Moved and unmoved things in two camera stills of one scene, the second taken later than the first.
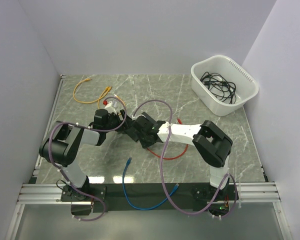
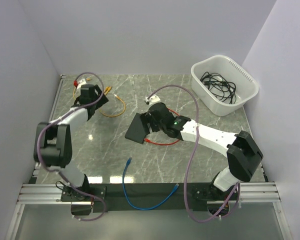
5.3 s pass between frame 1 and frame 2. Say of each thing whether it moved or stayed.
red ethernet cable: moved
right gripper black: moved
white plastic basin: stayed
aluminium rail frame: stayed
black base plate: stayed
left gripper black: moved
